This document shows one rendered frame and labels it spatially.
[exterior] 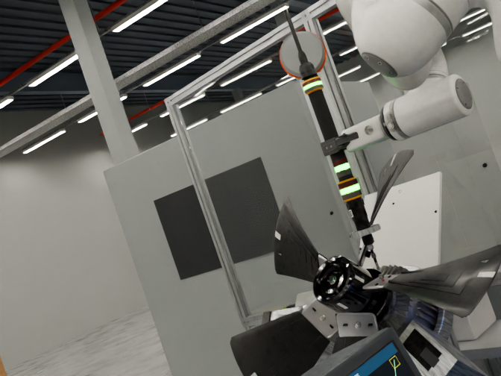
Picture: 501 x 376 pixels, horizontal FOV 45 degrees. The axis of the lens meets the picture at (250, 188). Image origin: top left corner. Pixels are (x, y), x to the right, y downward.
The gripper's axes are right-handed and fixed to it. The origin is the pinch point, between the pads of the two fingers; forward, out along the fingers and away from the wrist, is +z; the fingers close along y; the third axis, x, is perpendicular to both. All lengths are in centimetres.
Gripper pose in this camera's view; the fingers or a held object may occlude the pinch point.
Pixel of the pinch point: (335, 145)
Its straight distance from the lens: 138.9
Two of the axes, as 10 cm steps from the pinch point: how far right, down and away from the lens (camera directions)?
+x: -3.3, -9.4, 0.4
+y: 6.6, -2.0, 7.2
